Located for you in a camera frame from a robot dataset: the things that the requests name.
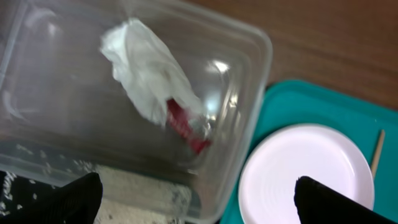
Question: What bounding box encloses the teal plastic tray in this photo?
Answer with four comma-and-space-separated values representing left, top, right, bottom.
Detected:
221, 80, 397, 223

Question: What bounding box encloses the white napkin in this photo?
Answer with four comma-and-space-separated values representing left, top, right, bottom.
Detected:
99, 17, 204, 126

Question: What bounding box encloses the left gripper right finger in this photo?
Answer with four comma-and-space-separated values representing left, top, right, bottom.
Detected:
294, 176, 395, 224

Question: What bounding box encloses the black rectangular tray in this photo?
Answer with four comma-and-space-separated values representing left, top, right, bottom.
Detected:
1, 171, 58, 217

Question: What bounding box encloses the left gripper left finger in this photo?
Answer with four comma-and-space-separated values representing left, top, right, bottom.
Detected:
0, 172, 104, 224

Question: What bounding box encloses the left wooden chopstick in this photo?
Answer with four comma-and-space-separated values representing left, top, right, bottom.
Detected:
370, 129, 386, 179

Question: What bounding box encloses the clear plastic bin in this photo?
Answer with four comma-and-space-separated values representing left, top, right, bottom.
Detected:
1, 1, 273, 223

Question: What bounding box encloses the spilled white rice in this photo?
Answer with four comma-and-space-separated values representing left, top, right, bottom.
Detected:
0, 142, 193, 224

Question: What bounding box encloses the pink plate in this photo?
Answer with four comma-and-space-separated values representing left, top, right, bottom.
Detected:
238, 124, 375, 223

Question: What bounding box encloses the red snack wrapper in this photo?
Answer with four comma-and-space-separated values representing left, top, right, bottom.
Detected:
167, 99, 211, 154

